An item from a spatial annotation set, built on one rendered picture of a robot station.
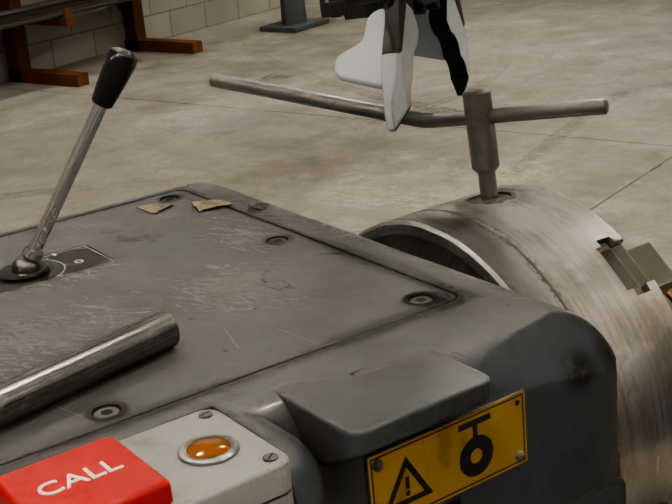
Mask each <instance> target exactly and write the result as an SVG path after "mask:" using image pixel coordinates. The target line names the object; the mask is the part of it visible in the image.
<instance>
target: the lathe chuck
mask: <svg viewBox="0 0 672 504"><path fill-rule="evenodd" d="M497 188H498V194H506V195H509V196H511V197H510V198H509V199H507V200H504V201H500V202H493V203H475V202H470V200H471V199H473V198H476V197H479V196H480V192H477V193H474V194H471V195H468V196H464V197H461V198H458V199H455V200H451V201H448V202H445V203H442V204H438V205H435V206H432V207H429V208H426V209H422V210H419V211H443V212H449V213H453V214H457V215H460V216H463V217H465V218H468V219H470V220H473V221H475V222H477V223H479V224H481V225H483V226H484V227H486V228H488V229H489V230H491V231H492V232H494V233H495V234H497V235H498V236H500V237H501V238H502V239H504V240H505V241H506V242H508V243H509V244H510V245H511V246H512V247H514V248H515V249H516V250H517V251H518V252H519V253H520V254H521V255H522V256H523V257H524V258H525V259H526V260H527V261H528V262H529V263H530V264H531V265H532V266H533V267H534V268H535V269H536V270H537V271H538V273H539V274H540V275H541V276H542V277H543V279H544V280H545V281H546V282H547V284H548V285H549V286H550V287H551V289H552V290H553V292H554V293H555V294H556V296H557V297H558V299H559V300H560V302H561V303H562V305H563V306H564V308H565V309H566V310H568V311H570V312H573V313H575V314H577V315H579V316H581V317H583V318H585V319H586V320H588V321H589V322H590V323H592V324H593V325H594V326H595V327H596V328H597V329H598V330H599V331H600V332H601V333H602V335H603V336H604V337H605V339H606V340H607V341H608V343H609V344H610V346H611V347H612V349H613V351H614V354H615V356H616V365H617V427H618V477H620V478H622V479H624V480H625V482H626V504H672V310H671V308H670V306H669V304H668V302H667V300H666V298H665V297H664V295H663V293H662V291H661V290H660V288H659V286H658V285H657V283H656V281H655V280H652V281H649V282H647V283H646V284H645V285H644V286H643V287H642V288H641V289H642V290H643V292H644V293H643V294H640V295H638V296H637V294H636V292H635V291H634V289H633V288H632V289H629V290H627V289H626V288H625V286H624V285H623V283H622V282H621V280H620V279H619V277H618V276H617V274H616V273H615V272H614V270H613V269H612V268H611V266H610V265H609V264H608V263H607V261H606V260H605V259H604V258H603V257H602V255H601V254H600V253H599V252H598V251H599V249H600V248H601V246H600V245H599V244H601V243H604V242H606V243H607V245H608V246H609V247H610V248H612V247H615V246H617V245H620V244H621V243H622V242H623V241H624V240H623V238H622V237H621V236H620V235H619V234H618V233H617V232H616V231H615V230H614V229H612V228H611V227H610V226H609V225H608V224H607V223H606V222H605V221H603V220H602V219H601V218H600V217H598V216H597V215H596V214H595V213H593V212H592V211H590V210H589V209H588V208H586V207H585V206H583V205H581V204H580V203H578V202H576V201H575V200H573V199H571V198H569V197H567V196H565V195H563V194H560V193H558V192H555V191H553V190H550V189H546V188H543V187H539V186H534V185H526V184H509V185H502V186H497ZM419 211H416V212H419Z"/></svg>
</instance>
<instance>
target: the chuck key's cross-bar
mask: <svg viewBox="0 0 672 504"><path fill-rule="evenodd" d="M209 83H210V85H211V87H215V88H220V89H225V90H230V91H236V92H241V93H246V94H251V95H256V96H261V97H266V98H271V99H276V100H281V101H286V102H291V103H296V104H301V105H306V106H311V107H317V108H322V109H327V110H332V111H337V112H342V113H347V114H352V115H357V116H362V117H367V118H372V119H377V120H382V121H386V120H385V114H384V106H383V105H379V104H374V103H369V102H364V101H358V100H353V99H348V98H343V97H338V96H332V95H327V94H322V93H317V92H312V91H306V90H301V89H296V88H291V87H286V86H280V85H275V84H270V83H265V82H260V81H254V80H249V79H244V78H239V77H234V76H228V75H223V74H218V73H213V74H212V75H211V76H210V79H209ZM608 111H609V104H608V101H607V100H606V99H605V98H603V99H591V100H579V101H568V102H556V103H544V104H532V105H521V106H509V107H497V108H491V109H490V111H489V113H488V120H489V121H490V123H492V124H493V123H506V122H518V121H531V120H544V119H556V118H569V117H581V116H594V115H606V114H607V113H608ZM400 124H403V125H408V126H413V127H418V128H443V127H455V126H466V119H465V114H464V110H462V111H450V112H439V113H421V112H415V111H410V110H409V111H408V112H407V114H406V115H405V117H404V119H403V120H402V122H401V123H400Z"/></svg>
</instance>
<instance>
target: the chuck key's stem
mask: <svg viewBox="0 0 672 504"><path fill-rule="evenodd" d="M462 99H463V106H464V114H465V119H466V129H467V137H468V144H469V152H470V160H471V167H472V170H473V171H475V172H476V173H477V174H478V181H479V189H480V196H481V200H480V201H496V200H498V199H499V198H500V196H498V188H497V180H496V172H495V171H496V170H497V169H498V167H499V166H500V163H499V155H498V147H497V139H496V131H495V123H493V124H492V123H490V121H489V120H488V113H489V111H490V109H491V108H493V107H492V99H491V91H490V89H488V88H475V89H469V90H466V91H464V92H463V93H462Z"/></svg>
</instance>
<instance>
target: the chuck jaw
mask: <svg viewBox="0 0 672 504"><path fill-rule="evenodd" d="M599 245H600V246H601V248H600V249H599V251H598V252H599V253H600V254H601V255H602V257H603V258H604V259H605V260H606V261H607V263H608V264H609V265H610V266H611V268H612V269H613V270H614V272H615V273H616V274H617V276H618V277H619V279H620V280H621V282H622V283H623V285H624V286H625V288H626V289H627V290H629V289H632V288H633V289H634V291H635V292H636V294H637V296H638V295H640V294H643V293H644V292H643V290H642V289H641V288H642V287H643V286H644V285H645V284H646V283H647V282H649V281H652V280H655V281H656V283H657V285H658V286H659V288H660V290H661V291H662V293H663V295H665V294H666V293H667V292H668V291H669V290H670V289H671V288H672V270H671V269H670V268H669V267H668V265H667V264H666V263H665V261H664V260H663V259H662V258H661V256H660V255H659V254H658V253H657V251H656V250H655V249H654V247H653V246H652V245H651V244H650V242H647V243H644V244H642V245H639V246H636V247H634V248H631V249H628V250H626V249H625V248H624V246H623V245H622V244H620V245H617V246H615V247H612V248H610V247H609V246H608V245H607V243H606V242H604V243H601V244H599Z"/></svg>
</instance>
